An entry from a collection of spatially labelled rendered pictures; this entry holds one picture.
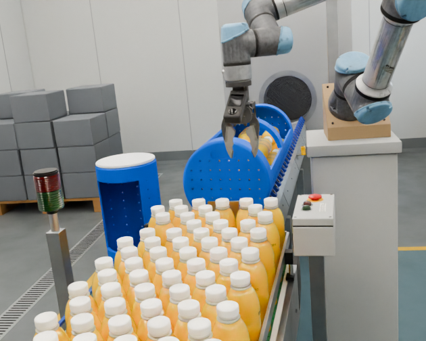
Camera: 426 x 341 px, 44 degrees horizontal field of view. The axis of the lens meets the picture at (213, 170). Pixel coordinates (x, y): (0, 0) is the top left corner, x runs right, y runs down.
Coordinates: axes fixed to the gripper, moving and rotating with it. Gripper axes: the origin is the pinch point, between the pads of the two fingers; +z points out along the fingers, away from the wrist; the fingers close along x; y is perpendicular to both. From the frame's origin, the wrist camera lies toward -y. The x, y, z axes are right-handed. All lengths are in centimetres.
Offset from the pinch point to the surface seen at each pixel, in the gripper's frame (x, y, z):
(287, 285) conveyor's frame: -12.0, -14.5, 32.5
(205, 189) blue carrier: 15.8, 15.7, 14.8
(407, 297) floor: -61, 153, 123
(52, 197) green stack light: 43, -29, 3
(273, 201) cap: -8.2, -2.1, 13.3
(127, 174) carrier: 66, 70, 23
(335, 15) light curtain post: -25, 158, -38
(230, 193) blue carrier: 8.0, 15.7, 16.3
